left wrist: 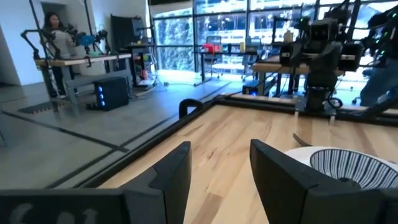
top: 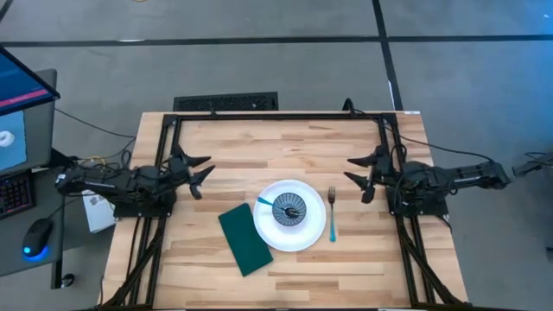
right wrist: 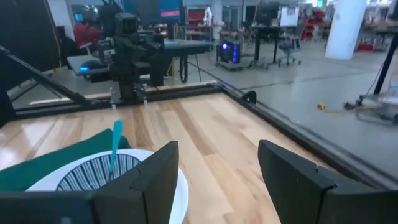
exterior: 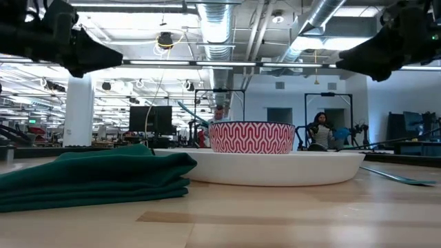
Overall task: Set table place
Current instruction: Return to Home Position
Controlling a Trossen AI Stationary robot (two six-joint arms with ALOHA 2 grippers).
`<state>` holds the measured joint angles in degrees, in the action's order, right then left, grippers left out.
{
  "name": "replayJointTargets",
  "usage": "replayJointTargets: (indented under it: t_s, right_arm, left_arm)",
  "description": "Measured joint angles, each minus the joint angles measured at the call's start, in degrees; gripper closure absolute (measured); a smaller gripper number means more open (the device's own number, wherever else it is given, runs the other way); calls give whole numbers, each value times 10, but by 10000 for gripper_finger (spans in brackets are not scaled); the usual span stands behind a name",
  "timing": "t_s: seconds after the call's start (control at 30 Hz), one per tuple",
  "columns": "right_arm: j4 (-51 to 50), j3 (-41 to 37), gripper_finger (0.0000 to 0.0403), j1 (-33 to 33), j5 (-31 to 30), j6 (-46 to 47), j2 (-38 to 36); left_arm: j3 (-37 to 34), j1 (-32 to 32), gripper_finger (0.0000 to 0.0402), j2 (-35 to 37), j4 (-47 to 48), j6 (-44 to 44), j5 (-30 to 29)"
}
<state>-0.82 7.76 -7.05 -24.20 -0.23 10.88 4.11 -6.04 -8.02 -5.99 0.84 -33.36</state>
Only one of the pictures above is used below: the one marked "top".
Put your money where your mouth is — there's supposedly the red white patterned bowl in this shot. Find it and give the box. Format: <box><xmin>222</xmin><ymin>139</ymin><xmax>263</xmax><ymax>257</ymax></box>
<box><xmin>271</xmin><ymin>192</ymin><xmax>308</xmax><ymax>227</ymax></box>

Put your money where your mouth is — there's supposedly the monitor with red stripe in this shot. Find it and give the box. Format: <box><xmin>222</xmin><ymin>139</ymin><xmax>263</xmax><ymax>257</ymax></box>
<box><xmin>0</xmin><ymin>45</ymin><xmax>61</xmax><ymax>117</ymax></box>

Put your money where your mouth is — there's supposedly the yellow cable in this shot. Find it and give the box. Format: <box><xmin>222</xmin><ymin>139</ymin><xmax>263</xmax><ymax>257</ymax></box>
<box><xmin>79</xmin><ymin>155</ymin><xmax>108</xmax><ymax>168</ymax></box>

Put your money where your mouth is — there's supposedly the black metal table frame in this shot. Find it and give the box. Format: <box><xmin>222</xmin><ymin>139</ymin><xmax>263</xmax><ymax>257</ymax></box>
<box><xmin>98</xmin><ymin>111</ymin><xmax>470</xmax><ymax>311</ymax></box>

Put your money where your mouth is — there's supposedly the black mouse blue light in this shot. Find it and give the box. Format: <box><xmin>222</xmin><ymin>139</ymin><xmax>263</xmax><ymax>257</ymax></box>
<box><xmin>21</xmin><ymin>217</ymin><xmax>55</xmax><ymax>263</ymax></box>

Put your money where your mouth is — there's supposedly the teal-handled metal spoon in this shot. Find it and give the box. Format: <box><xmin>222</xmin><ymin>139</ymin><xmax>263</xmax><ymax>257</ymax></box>
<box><xmin>257</xmin><ymin>196</ymin><xmax>302</xmax><ymax>219</ymax></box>

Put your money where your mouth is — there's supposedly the thin black cable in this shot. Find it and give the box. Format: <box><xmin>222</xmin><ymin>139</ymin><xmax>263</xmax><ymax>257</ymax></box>
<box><xmin>54</xmin><ymin>107</ymin><xmax>137</xmax><ymax>140</ymax></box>

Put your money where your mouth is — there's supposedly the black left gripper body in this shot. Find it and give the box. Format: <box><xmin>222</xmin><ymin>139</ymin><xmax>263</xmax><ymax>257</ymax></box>
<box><xmin>166</xmin><ymin>143</ymin><xmax>204</xmax><ymax>201</ymax></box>

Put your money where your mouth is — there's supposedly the monitor with cyan picture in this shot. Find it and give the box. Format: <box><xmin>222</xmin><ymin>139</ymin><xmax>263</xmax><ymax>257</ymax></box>
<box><xmin>0</xmin><ymin>68</ymin><xmax>58</xmax><ymax>177</ymax></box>

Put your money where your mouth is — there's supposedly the teal-handled metal fork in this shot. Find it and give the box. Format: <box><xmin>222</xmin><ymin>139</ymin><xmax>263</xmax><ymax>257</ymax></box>
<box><xmin>327</xmin><ymin>186</ymin><xmax>337</xmax><ymax>243</ymax></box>

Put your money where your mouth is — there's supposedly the black looped cable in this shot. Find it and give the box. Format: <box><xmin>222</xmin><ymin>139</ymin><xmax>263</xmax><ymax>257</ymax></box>
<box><xmin>342</xmin><ymin>98</ymin><xmax>360</xmax><ymax>118</ymax></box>

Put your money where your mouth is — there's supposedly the white box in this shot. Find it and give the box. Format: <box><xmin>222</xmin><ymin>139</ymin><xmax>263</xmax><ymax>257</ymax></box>
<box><xmin>80</xmin><ymin>189</ymin><xmax>118</xmax><ymax>234</ymax></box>

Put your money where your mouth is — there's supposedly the long black cable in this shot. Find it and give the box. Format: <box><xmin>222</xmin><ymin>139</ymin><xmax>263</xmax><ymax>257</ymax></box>
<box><xmin>379</xmin><ymin>120</ymin><xmax>497</xmax><ymax>164</ymax></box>

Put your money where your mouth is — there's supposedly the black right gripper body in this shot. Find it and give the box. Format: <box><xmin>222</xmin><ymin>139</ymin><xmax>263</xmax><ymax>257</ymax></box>
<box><xmin>360</xmin><ymin>143</ymin><xmax>393</xmax><ymax>206</ymax></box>

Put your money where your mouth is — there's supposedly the black floor vent grille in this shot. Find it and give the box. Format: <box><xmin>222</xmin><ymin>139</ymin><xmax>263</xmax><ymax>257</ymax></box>
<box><xmin>172</xmin><ymin>91</ymin><xmax>280</xmax><ymax>112</ymax></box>

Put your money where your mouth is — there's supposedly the white round plate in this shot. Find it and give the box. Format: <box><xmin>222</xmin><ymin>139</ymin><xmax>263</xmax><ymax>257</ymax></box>
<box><xmin>252</xmin><ymin>179</ymin><xmax>327</xmax><ymax>253</ymax></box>

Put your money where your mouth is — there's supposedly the grey desk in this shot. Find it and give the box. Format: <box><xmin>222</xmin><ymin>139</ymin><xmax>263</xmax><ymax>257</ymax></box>
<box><xmin>0</xmin><ymin>146</ymin><xmax>83</xmax><ymax>290</ymax></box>

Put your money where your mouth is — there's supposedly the black backlit keyboard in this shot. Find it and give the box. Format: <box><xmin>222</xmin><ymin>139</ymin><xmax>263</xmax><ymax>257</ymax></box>
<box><xmin>0</xmin><ymin>169</ymin><xmax>36</xmax><ymax>221</ymax></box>

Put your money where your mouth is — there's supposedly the dark green napkin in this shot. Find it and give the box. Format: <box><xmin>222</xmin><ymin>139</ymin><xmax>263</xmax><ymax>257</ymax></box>
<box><xmin>218</xmin><ymin>202</ymin><xmax>274</xmax><ymax>277</ymax></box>

